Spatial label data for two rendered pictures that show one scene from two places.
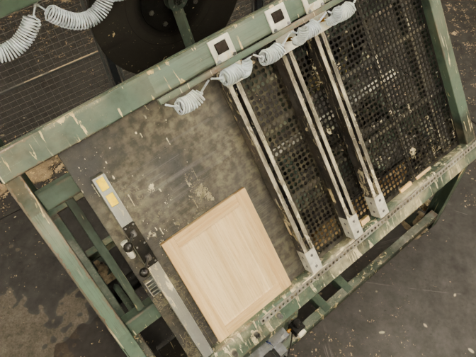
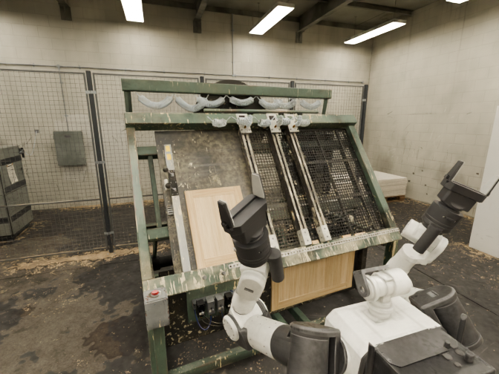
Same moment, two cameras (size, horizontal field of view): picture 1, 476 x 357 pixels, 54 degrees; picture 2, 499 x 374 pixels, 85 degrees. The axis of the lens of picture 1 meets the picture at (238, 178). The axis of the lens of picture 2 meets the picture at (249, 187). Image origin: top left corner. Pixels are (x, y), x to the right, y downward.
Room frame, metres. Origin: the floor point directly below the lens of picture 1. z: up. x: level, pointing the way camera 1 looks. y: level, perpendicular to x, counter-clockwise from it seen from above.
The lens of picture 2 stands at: (-0.88, -0.49, 1.85)
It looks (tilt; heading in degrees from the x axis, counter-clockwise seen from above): 14 degrees down; 10
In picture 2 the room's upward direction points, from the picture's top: straight up
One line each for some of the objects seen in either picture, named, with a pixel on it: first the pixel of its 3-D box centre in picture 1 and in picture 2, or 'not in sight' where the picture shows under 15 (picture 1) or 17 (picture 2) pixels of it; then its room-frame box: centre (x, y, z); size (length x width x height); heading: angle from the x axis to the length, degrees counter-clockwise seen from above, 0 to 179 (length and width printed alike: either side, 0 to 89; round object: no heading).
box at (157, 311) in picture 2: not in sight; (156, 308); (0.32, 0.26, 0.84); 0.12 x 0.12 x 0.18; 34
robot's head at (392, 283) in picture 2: not in sight; (384, 288); (-0.21, -0.71, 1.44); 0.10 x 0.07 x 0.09; 119
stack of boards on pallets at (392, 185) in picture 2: not in sight; (348, 188); (5.81, -1.66, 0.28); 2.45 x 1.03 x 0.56; 119
